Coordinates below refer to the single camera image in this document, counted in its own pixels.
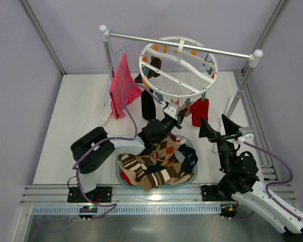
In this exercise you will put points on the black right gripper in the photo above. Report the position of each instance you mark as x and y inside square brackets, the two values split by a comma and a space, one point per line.
[221, 137]

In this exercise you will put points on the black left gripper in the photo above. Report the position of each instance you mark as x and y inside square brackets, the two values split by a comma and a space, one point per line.
[173, 120]

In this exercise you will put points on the pink sock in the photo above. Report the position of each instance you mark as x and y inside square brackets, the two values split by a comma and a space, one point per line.
[186, 106]

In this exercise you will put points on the red sock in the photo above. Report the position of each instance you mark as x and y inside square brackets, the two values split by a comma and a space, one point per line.
[199, 109]

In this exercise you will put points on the tan argyle sock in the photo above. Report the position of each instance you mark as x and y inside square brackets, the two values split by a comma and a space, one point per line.
[164, 152]

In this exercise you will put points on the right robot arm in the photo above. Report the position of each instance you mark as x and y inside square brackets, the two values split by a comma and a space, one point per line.
[241, 183]

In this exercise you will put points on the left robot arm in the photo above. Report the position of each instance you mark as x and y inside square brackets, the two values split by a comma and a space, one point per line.
[94, 148]

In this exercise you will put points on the white round sock hanger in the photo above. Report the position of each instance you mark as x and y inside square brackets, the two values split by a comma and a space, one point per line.
[174, 70]

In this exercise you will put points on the navy sock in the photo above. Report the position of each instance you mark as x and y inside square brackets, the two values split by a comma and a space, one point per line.
[190, 158]

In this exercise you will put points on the teal laundry basket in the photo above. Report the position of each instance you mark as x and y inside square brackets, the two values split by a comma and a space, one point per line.
[173, 163]

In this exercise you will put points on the brown striped sock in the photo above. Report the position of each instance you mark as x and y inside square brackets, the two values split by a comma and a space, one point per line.
[167, 176]

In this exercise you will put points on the pink cloth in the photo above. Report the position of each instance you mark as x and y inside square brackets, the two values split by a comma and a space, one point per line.
[120, 94]

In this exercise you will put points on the white clothes rack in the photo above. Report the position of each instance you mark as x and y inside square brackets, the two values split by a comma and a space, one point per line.
[175, 48]

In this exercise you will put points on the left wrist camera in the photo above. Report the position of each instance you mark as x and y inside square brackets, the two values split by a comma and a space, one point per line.
[172, 109]

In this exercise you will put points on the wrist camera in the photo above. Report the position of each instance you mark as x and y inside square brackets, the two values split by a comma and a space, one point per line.
[172, 109]
[245, 134]

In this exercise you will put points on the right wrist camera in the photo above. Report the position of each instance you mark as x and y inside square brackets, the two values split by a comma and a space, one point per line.
[245, 134]

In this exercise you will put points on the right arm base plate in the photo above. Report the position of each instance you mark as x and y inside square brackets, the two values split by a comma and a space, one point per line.
[211, 194]

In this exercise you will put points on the blue wire hanger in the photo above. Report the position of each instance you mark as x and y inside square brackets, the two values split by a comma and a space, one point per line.
[110, 58]

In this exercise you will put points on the aluminium rail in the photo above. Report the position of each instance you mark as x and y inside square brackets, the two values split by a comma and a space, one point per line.
[58, 194]

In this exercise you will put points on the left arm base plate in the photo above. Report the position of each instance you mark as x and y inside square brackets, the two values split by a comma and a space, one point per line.
[98, 195]

